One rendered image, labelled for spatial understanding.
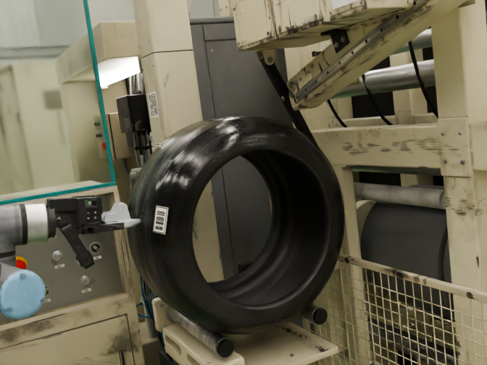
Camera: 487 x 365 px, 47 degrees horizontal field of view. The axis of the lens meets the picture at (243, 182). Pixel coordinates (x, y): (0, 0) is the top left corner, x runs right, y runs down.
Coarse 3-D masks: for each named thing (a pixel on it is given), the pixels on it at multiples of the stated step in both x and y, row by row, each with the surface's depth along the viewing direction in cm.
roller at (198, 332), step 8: (176, 312) 161; (176, 320) 160; (184, 320) 155; (184, 328) 155; (192, 328) 149; (200, 328) 146; (200, 336) 144; (208, 336) 141; (216, 336) 139; (224, 336) 139; (208, 344) 140; (216, 344) 136; (224, 344) 136; (232, 344) 137; (216, 352) 136; (224, 352) 136; (232, 352) 137
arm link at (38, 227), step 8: (32, 208) 121; (40, 208) 122; (32, 216) 120; (40, 216) 121; (48, 216) 123; (32, 224) 120; (40, 224) 120; (48, 224) 121; (32, 232) 120; (40, 232) 121; (48, 232) 122; (32, 240) 121; (40, 240) 122
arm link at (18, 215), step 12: (12, 204) 122; (24, 204) 122; (0, 216) 117; (12, 216) 118; (24, 216) 119; (0, 228) 117; (12, 228) 118; (24, 228) 119; (0, 240) 117; (12, 240) 119; (24, 240) 120; (0, 252) 117
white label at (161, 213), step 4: (156, 208) 128; (160, 208) 128; (164, 208) 127; (156, 212) 128; (160, 212) 127; (164, 212) 127; (156, 216) 128; (160, 216) 127; (164, 216) 127; (156, 220) 128; (160, 220) 127; (164, 220) 126; (156, 224) 128; (160, 224) 127; (164, 224) 126; (156, 228) 128; (160, 228) 127; (164, 228) 126; (160, 232) 127; (164, 232) 126
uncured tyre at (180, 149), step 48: (192, 144) 132; (240, 144) 134; (288, 144) 140; (144, 192) 136; (192, 192) 129; (288, 192) 171; (336, 192) 148; (144, 240) 132; (192, 240) 129; (288, 240) 171; (336, 240) 148; (192, 288) 130; (240, 288) 166; (288, 288) 160
